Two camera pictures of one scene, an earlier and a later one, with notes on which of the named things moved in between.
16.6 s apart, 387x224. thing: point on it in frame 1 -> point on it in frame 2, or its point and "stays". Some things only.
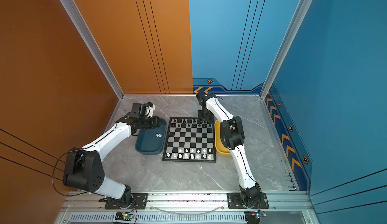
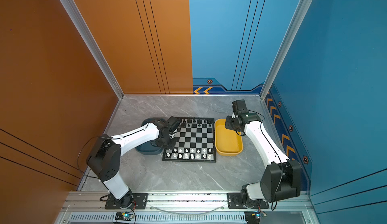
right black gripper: x=200 y=117 -> x=228 y=125
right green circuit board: x=254 y=217 stays
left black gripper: x=155 y=120 -> x=169 y=148
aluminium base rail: x=89 y=208 stays
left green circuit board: x=124 y=216 stays
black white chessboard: x=190 y=139 stays
